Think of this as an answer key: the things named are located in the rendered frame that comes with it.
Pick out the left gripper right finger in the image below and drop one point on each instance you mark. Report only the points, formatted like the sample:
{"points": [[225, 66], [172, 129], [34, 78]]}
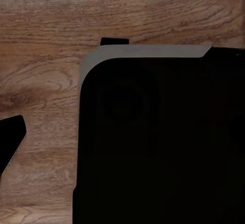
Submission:
{"points": [[237, 131]]}

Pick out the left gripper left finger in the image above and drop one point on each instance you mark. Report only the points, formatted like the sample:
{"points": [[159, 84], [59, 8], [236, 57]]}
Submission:
{"points": [[12, 132]]}

